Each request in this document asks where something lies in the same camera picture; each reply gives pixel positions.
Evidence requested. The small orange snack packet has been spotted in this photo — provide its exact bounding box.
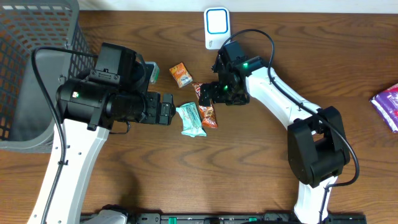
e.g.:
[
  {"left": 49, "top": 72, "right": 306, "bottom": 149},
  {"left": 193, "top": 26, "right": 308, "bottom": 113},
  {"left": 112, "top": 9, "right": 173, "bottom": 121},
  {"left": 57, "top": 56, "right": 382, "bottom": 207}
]
[{"left": 169, "top": 62, "right": 193, "bottom": 88}]

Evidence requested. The teal snack wrapper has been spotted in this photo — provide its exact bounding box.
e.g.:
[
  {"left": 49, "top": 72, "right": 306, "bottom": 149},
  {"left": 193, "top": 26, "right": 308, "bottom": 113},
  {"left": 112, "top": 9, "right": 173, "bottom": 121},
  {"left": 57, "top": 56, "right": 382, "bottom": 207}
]
[{"left": 176, "top": 102, "right": 207, "bottom": 138}]

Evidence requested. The orange Top chocolate bar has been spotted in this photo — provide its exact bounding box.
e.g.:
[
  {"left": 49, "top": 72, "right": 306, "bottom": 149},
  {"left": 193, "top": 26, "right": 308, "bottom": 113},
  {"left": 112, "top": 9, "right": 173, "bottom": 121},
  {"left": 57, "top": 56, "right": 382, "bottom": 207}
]
[{"left": 192, "top": 83, "right": 218, "bottom": 129}]

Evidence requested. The red purple liners pack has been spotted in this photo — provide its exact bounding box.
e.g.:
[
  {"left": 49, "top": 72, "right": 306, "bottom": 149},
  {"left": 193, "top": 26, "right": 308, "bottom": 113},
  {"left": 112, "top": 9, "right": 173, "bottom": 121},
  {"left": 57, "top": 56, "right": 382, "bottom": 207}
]
[{"left": 370, "top": 84, "right": 397, "bottom": 133}]

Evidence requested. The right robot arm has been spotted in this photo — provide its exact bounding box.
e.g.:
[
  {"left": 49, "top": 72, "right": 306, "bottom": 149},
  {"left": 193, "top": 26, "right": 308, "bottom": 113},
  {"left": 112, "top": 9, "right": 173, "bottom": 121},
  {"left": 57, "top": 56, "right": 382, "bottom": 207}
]
[{"left": 199, "top": 55, "right": 356, "bottom": 223}]

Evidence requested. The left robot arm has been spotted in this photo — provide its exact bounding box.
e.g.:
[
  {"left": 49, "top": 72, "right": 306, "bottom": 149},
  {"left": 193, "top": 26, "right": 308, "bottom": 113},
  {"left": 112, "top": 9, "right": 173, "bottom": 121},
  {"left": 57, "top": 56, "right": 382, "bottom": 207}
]
[{"left": 29, "top": 43, "right": 175, "bottom": 223}]

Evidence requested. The white barcode scanner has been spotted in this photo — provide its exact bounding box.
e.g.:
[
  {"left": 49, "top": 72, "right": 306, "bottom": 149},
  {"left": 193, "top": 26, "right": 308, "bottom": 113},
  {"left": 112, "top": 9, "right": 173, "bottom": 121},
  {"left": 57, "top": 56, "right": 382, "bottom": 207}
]
[{"left": 203, "top": 7, "right": 231, "bottom": 50}]

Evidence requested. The grey plastic mesh basket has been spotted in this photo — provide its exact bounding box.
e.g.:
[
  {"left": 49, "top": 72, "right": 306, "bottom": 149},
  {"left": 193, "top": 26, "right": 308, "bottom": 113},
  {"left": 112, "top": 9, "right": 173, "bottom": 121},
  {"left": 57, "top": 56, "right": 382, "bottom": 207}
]
[{"left": 1, "top": 0, "right": 94, "bottom": 153}]

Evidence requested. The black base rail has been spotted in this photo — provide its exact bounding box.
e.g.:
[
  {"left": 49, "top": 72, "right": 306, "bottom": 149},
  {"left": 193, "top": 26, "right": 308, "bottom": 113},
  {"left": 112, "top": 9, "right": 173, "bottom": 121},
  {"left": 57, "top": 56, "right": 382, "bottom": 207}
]
[{"left": 126, "top": 212, "right": 367, "bottom": 224}]

